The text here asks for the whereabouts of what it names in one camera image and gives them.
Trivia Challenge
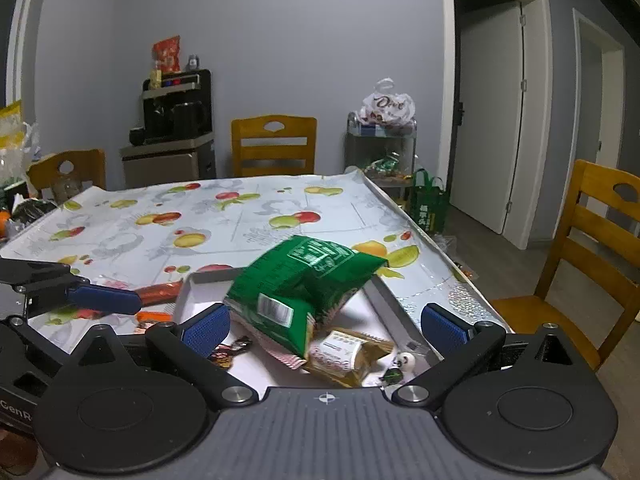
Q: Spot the red snack bag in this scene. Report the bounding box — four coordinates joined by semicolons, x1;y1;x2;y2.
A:
152;35;181;73

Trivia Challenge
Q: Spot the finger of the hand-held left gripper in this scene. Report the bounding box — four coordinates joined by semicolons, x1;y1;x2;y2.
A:
22;284;143;317
0;258;90;293

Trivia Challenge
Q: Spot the green snack bag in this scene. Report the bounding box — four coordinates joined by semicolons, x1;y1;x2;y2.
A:
223;235;390;371

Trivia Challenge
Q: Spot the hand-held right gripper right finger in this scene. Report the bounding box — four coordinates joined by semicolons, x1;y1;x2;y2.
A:
391;302;597;407

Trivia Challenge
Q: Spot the dark chocolate candy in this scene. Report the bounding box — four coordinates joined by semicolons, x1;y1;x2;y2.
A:
210;336;254;368

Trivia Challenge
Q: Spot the golden cake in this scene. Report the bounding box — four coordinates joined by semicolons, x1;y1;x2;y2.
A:
306;329;396;390

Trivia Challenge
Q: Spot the green tote bag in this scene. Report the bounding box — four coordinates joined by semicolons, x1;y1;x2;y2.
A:
410;168;450;233

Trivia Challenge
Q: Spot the white plastic shopping bag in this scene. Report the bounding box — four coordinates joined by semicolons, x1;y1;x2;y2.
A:
357;78;417;127

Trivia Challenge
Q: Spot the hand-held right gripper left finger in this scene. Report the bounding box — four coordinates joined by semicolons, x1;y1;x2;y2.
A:
75;303;259;407

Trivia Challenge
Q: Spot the clear plastic bag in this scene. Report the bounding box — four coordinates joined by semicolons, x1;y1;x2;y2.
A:
0;100;41;186

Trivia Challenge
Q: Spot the fruit print tablecloth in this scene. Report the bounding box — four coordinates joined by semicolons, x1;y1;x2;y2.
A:
0;170;516;396

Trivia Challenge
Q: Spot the wooden chair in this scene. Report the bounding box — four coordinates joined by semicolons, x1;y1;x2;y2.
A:
492;159;640;372
26;149;107;203
231;116;318;178

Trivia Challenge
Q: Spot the black water dispenser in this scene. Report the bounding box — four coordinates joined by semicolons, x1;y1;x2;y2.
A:
120;69;217;188

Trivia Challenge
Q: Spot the white door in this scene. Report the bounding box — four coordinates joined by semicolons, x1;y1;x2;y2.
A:
457;2;526;250

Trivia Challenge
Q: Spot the black plastic bag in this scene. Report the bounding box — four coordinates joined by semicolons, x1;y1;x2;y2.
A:
12;199;58;223

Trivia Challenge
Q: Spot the metal storage cart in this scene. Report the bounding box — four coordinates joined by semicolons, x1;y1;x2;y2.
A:
345;112;418;201

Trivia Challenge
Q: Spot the grey cardboard box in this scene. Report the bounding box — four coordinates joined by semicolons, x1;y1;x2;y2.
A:
172;266;446;391

